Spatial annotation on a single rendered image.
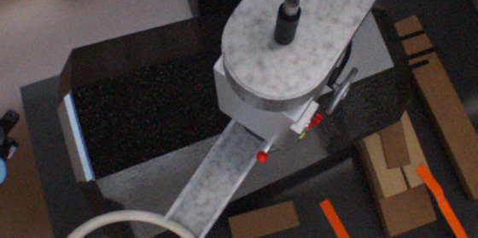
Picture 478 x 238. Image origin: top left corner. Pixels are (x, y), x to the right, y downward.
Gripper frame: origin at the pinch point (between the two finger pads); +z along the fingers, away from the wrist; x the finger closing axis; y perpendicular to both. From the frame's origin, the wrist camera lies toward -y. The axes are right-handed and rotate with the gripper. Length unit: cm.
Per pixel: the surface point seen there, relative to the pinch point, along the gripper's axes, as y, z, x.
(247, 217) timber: -19, 68, 85
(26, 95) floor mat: -28, 84, -39
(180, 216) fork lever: -2, -25, 64
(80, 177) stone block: -0.5, 8.8, 24.6
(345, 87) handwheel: -48, -48, 91
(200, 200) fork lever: -8, -25, 67
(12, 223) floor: 31, 89, -16
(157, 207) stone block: -3, 16, 53
